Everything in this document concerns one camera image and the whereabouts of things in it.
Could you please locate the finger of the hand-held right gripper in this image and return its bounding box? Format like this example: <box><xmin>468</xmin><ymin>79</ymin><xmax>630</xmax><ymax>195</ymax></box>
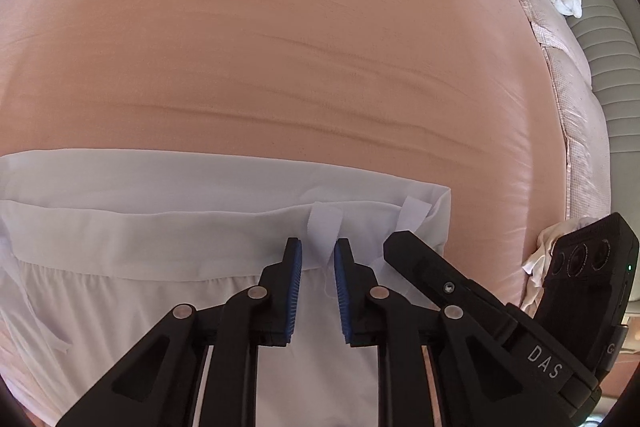
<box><xmin>382</xmin><ymin>230</ymin><xmax>507</xmax><ymax>344</ymax></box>

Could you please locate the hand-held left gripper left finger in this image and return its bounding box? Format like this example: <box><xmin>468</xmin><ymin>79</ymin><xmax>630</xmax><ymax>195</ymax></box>
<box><xmin>55</xmin><ymin>237</ymin><xmax>304</xmax><ymax>427</ymax></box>

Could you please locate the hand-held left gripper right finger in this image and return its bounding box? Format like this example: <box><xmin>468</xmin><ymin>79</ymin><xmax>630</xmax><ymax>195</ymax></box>
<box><xmin>334</xmin><ymin>237</ymin><xmax>576</xmax><ymax>427</ymax></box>

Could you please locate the white garment with navy trim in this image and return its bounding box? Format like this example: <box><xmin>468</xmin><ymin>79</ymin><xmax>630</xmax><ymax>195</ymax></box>
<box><xmin>0</xmin><ymin>148</ymin><xmax>452</xmax><ymax>427</ymax></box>

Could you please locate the cream crumpled cloth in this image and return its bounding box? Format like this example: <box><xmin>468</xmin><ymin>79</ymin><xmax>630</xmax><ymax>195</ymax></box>
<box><xmin>522</xmin><ymin>217</ymin><xmax>596</xmax><ymax>315</ymax></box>

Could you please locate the pink quilt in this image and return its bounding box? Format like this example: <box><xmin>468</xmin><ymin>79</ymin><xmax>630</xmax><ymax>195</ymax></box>
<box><xmin>457</xmin><ymin>0</ymin><xmax>616</xmax><ymax>228</ymax></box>

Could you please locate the bed with peach pink sheet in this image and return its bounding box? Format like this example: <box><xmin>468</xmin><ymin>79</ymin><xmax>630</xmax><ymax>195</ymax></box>
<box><xmin>0</xmin><ymin>0</ymin><xmax>573</xmax><ymax>427</ymax></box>

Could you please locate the grey padded headboard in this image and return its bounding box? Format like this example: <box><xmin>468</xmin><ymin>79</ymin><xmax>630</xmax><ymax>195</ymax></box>
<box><xmin>515</xmin><ymin>0</ymin><xmax>640</xmax><ymax>228</ymax></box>

